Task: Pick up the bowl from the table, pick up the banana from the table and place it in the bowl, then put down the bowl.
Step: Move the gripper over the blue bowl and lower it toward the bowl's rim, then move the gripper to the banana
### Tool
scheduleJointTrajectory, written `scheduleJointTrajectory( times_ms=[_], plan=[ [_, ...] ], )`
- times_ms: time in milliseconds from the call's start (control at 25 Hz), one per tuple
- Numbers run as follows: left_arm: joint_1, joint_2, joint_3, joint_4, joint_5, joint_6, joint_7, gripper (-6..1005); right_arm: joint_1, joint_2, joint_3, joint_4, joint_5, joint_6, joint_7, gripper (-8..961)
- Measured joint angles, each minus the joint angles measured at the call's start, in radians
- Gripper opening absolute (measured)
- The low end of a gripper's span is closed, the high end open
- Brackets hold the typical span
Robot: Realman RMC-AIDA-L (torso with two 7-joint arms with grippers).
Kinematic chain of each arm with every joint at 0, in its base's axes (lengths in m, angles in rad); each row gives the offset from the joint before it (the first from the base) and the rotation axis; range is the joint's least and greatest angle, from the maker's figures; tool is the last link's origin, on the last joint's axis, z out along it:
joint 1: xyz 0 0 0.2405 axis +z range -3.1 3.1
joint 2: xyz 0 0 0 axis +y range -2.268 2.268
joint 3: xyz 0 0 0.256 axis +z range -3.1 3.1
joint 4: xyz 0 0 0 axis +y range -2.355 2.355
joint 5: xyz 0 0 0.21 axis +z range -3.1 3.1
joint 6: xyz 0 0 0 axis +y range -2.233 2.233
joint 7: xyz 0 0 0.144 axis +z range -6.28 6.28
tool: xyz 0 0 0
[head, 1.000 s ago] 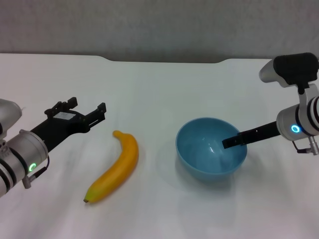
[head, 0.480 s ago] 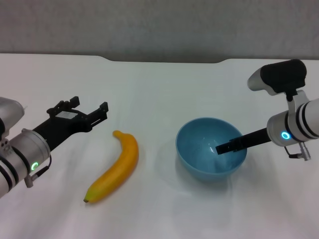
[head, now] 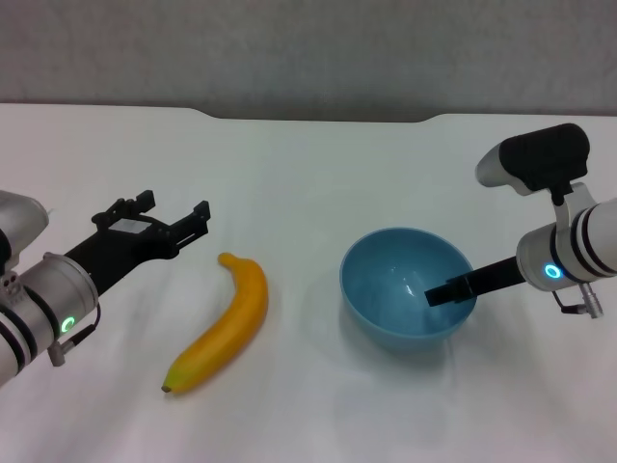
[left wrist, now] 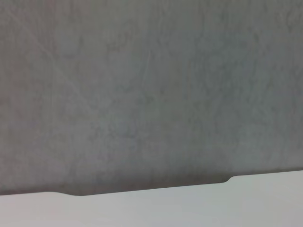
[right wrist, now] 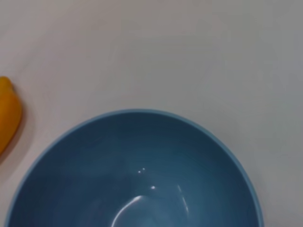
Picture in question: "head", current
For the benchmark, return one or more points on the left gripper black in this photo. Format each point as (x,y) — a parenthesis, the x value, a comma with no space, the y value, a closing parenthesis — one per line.
(125,243)

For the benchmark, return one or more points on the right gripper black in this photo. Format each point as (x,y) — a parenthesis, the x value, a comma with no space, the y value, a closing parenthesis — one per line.
(496,277)

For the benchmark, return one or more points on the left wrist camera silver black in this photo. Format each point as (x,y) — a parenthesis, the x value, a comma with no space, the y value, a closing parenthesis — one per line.
(21,217)

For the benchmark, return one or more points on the left robot arm silver white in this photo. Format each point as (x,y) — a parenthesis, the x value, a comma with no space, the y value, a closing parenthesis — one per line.
(48,294)

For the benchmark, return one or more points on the yellow banana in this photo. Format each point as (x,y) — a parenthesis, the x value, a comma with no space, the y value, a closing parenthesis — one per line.
(241,308)

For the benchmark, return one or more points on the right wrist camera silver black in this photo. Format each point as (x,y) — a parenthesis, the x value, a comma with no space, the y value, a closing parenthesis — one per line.
(540,154)

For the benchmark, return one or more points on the right robot arm silver white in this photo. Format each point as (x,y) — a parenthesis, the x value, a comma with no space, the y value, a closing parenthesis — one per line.
(573,246)

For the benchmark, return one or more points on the blue plastic bowl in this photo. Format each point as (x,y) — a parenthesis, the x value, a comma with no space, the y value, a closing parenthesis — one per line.
(385,299)

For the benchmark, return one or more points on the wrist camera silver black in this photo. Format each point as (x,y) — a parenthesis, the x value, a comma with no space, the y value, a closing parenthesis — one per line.
(540,154)
(21,217)

